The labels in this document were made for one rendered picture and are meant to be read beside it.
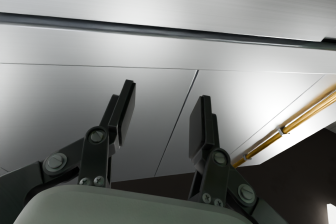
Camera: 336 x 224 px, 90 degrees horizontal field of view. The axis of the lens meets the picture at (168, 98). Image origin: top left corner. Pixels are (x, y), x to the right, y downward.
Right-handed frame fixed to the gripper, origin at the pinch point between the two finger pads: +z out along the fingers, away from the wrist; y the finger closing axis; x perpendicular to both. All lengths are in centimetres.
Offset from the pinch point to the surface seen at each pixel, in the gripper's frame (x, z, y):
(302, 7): 4.3, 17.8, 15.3
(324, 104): -19, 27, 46
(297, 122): -29, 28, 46
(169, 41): -2.4, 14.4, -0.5
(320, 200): -166, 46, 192
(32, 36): -3.1, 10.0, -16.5
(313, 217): -166, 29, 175
